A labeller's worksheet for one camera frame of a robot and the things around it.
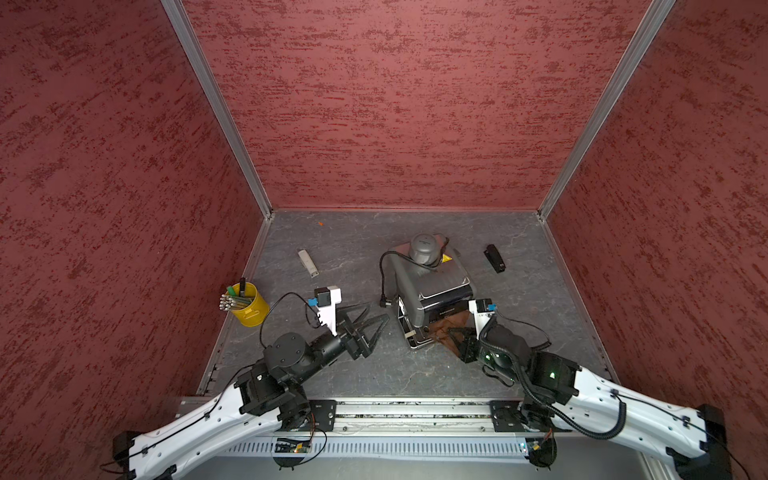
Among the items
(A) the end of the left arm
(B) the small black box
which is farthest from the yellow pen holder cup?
(B) the small black box

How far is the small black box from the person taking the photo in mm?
1037

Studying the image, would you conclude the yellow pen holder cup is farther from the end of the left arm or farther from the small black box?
the small black box
